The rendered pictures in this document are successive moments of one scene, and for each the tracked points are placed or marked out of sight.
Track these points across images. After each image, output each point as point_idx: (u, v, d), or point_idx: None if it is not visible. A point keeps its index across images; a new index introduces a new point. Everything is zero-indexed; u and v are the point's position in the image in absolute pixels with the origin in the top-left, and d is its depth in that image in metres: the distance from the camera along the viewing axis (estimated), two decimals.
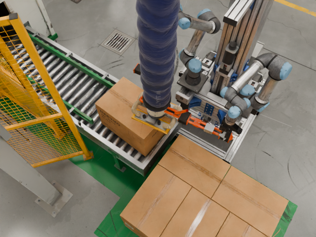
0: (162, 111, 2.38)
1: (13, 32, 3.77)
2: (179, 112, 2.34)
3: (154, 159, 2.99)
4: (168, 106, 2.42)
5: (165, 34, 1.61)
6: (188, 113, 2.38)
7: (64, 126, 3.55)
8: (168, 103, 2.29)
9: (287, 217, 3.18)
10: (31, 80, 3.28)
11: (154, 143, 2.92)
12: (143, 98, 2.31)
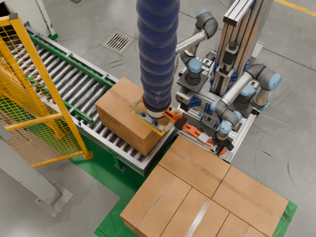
0: (160, 112, 2.38)
1: (13, 32, 3.77)
2: (177, 117, 2.32)
3: (154, 159, 2.99)
4: (168, 109, 2.41)
5: (165, 34, 1.61)
6: (186, 119, 2.36)
7: (64, 126, 3.55)
8: (166, 105, 2.28)
9: (287, 217, 3.18)
10: (31, 80, 3.28)
11: (154, 143, 2.92)
12: (143, 97, 2.32)
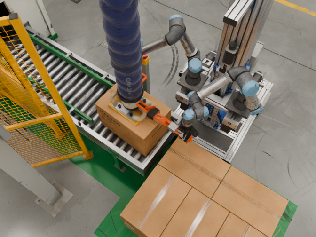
0: (134, 104, 2.58)
1: (13, 32, 3.77)
2: (148, 107, 2.52)
3: (154, 159, 2.99)
4: (141, 101, 2.61)
5: (124, 12, 1.69)
6: (157, 110, 2.56)
7: (64, 126, 3.55)
8: (138, 97, 2.48)
9: (287, 217, 3.18)
10: (31, 80, 3.28)
11: (154, 143, 2.92)
12: (117, 89, 2.52)
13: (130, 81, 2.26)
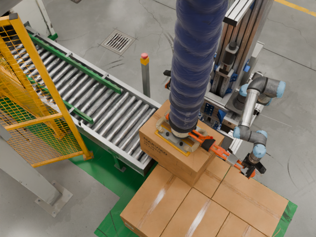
0: (186, 132, 2.31)
1: (13, 32, 3.77)
2: (203, 138, 2.25)
3: (154, 159, 2.99)
4: (193, 129, 2.34)
5: (204, 57, 1.52)
6: (213, 139, 2.29)
7: (64, 126, 3.55)
8: (193, 126, 2.21)
9: (287, 217, 3.18)
10: (31, 80, 3.28)
11: (201, 173, 2.64)
12: (169, 117, 2.25)
13: None
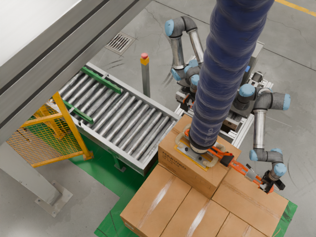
0: None
1: None
2: (223, 154, 2.32)
3: (154, 159, 2.99)
4: None
5: (236, 72, 1.48)
6: (232, 155, 2.36)
7: (64, 126, 3.55)
8: (213, 143, 2.28)
9: (287, 217, 3.18)
10: None
11: (218, 185, 2.72)
12: (189, 134, 2.32)
13: (212, 131, 2.06)
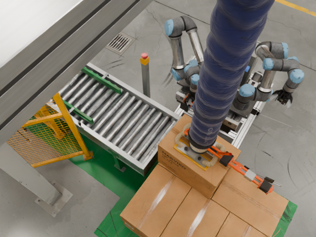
0: (205, 148, 2.38)
1: None
2: (222, 154, 2.32)
3: (154, 159, 2.99)
4: None
5: (236, 71, 1.48)
6: (231, 155, 2.36)
7: (64, 126, 3.55)
8: (212, 143, 2.28)
9: (287, 217, 3.18)
10: None
11: (218, 185, 2.72)
12: (188, 134, 2.32)
13: (211, 131, 2.06)
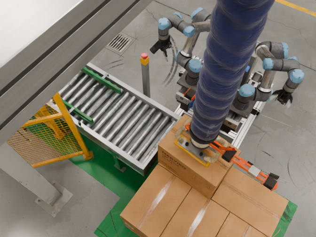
0: None
1: None
2: (225, 149, 2.23)
3: (154, 159, 2.99)
4: (214, 140, 2.32)
5: (236, 72, 1.48)
6: (234, 151, 2.26)
7: (64, 126, 3.55)
8: (215, 137, 2.19)
9: (287, 217, 3.18)
10: None
11: (218, 185, 2.72)
12: (190, 128, 2.23)
13: (214, 124, 1.96)
